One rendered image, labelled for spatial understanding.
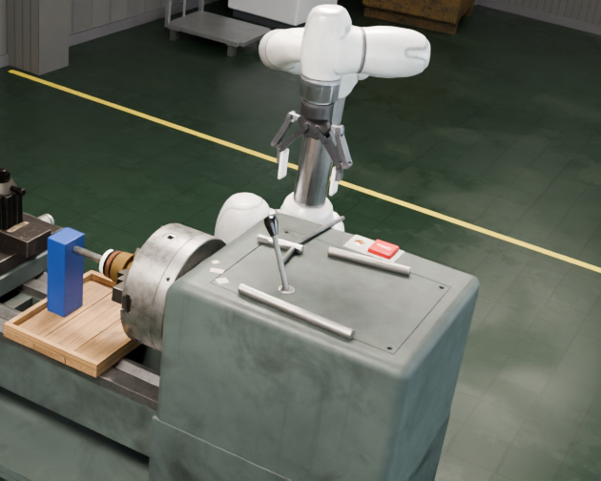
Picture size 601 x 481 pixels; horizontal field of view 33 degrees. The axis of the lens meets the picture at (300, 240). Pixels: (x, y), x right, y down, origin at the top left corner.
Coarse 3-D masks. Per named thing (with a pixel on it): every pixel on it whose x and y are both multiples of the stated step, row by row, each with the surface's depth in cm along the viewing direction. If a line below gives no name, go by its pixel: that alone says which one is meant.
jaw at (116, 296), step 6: (126, 270) 252; (120, 276) 250; (126, 276) 249; (120, 282) 245; (114, 288) 243; (120, 288) 243; (114, 294) 243; (120, 294) 242; (114, 300) 244; (120, 300) 243; (126, 300) 240; (126, 306) 241; (126, 312) 241
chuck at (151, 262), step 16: (176, 224) 250; (160, 240) 242; (176, 240) 242; (144, 256) 239; (160, 256) 238; (128, 272) 239; (144, 272) 238; (160, 272) 236; (128, 288) 239; (144, 288) 237; (144, 304) 237; (128, 320) 241; (144, 320) 238; (128, 336) 248; (144, 336) 242
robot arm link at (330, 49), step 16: (320, 16) 214; (336, 16) 214; (304, 32) 219; (320, 32) 215; (336, 32) 215; (352, 32) 217; (304, 48) 218; (320, 48) 216; (336, 48) 216; (352, 48) 217; (304, 64) 220; (320, 64) 217; (336, 64) 218; (352, 64) 219; (320, 80) 220
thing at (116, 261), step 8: (112, 256) 255; (120, 256) 255; (128, 256) 255; (104, 264) 255; (112, 264) 254; (120, 264) 253; (128, 264) 254; (104, 272) 256; (112, 272) 254; (112, 280) 256
